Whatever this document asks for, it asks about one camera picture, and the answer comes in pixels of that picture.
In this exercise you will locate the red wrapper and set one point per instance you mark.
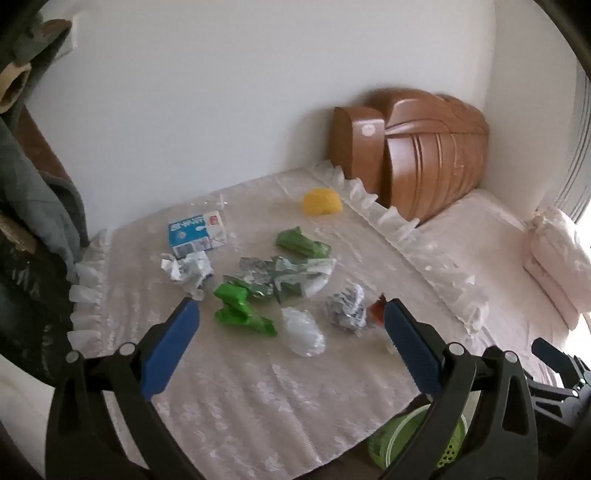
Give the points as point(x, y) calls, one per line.
point(377, 311)

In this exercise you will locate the silver foil wrapper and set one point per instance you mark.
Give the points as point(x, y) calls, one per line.
point(346, 307)

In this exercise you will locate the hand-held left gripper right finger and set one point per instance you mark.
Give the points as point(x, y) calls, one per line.
point(411, 341)

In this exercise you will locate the clear plastic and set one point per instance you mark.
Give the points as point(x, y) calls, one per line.
point(302, 332)

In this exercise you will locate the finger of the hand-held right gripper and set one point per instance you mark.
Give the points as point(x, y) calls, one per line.
point(551, 392)
point(554, 353)

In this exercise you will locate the hanging dark clothes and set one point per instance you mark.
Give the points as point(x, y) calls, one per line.
point(32, 258)

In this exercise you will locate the light curtain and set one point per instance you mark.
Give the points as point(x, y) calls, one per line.
point(575, 152)

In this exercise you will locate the wooden headboard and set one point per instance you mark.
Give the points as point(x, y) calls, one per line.
point(429, 152)

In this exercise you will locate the bed with pink sheet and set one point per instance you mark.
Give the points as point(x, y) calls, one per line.
point(485, 249)

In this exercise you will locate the white lace tablecloth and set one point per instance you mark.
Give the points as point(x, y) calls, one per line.
point(258, 397)

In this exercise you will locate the green silver torn wrapper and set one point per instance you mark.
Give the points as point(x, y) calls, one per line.
point(281, 277)

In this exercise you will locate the green mesh wastebasket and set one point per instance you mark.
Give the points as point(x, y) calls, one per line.
point(397, 438)

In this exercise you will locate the yellow sponge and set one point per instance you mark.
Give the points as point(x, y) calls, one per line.
point(322, 202)

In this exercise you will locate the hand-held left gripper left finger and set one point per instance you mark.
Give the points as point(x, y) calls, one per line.
point(171, 341)

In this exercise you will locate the dark brown wooden furniture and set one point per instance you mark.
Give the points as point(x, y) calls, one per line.
point(44, 147)

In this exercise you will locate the white paper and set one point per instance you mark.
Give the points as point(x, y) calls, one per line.
point(187, 272)

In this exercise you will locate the dark green wrapper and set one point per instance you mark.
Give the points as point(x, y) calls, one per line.
point(302, 242)

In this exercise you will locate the blue white milk carton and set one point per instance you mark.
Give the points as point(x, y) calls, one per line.
point(196, 233)

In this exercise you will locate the bright green wrapper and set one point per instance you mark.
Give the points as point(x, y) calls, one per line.
point(238, 309)

